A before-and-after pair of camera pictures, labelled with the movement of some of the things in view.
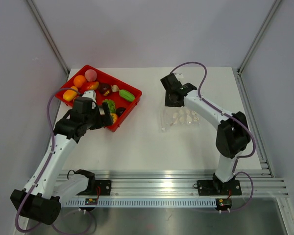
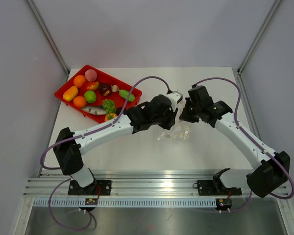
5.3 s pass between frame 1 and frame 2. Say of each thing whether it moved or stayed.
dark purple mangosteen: stayed
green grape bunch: stayed
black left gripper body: moved
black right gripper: moved
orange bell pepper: stayed
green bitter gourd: stayed
